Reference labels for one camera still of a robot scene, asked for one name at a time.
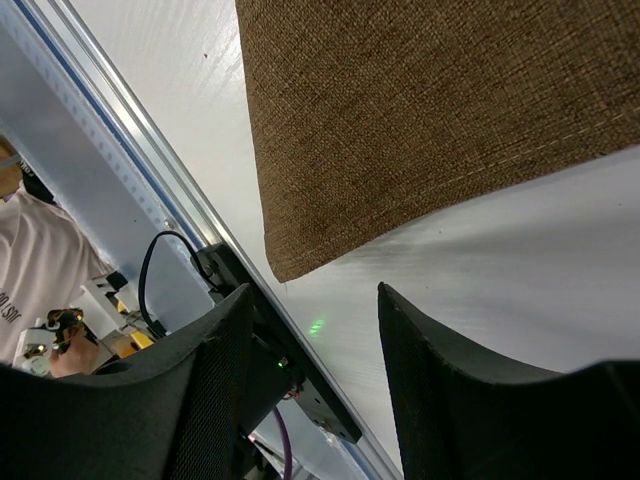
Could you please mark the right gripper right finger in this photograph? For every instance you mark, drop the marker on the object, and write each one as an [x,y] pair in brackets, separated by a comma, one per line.
[463,411]

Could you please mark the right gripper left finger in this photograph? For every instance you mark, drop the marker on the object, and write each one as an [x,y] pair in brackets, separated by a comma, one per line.
[167,412]

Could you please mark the brown cloth napkin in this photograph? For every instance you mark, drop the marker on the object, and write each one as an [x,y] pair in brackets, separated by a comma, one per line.
[366,115]

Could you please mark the person in white shirt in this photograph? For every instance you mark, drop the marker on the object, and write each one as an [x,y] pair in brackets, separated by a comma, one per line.
[45,259]

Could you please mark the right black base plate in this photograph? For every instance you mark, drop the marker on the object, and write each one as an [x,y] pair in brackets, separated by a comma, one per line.
[280,340]

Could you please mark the aluminium mounting rail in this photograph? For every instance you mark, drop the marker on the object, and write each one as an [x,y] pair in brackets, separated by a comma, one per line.
[75,123]

